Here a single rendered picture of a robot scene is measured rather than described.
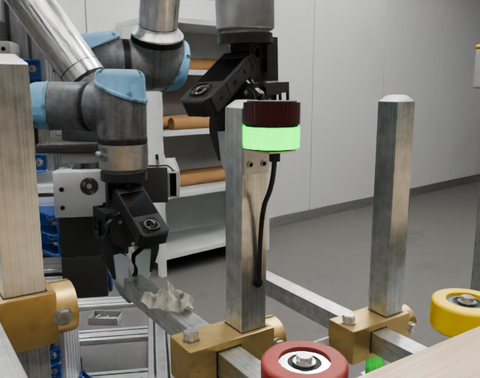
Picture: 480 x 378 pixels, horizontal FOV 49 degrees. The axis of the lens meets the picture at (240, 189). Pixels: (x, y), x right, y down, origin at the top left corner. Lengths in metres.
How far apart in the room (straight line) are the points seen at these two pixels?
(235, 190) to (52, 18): 0.54
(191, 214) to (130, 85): 3.13
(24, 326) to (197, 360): 0.19
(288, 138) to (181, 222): 3.33
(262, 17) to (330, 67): 4.12
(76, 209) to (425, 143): 5.29
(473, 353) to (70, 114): 0.61
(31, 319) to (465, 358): 0.40
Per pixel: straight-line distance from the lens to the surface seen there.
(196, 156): 3.83
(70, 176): 1.06
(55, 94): 0.85
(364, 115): 5.19
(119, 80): 0.79
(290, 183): 4.52
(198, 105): 0.62
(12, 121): 0.48
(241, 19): 0.67
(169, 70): 1.21
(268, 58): 0.72
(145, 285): 0.82
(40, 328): 0.52
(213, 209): 4.00
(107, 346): 2.10
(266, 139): 0.53
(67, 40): 0.99
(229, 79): 0.64
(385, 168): 0.76
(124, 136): 0.79
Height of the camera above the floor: 1.15
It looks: 11 degrees down
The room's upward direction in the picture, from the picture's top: straight up
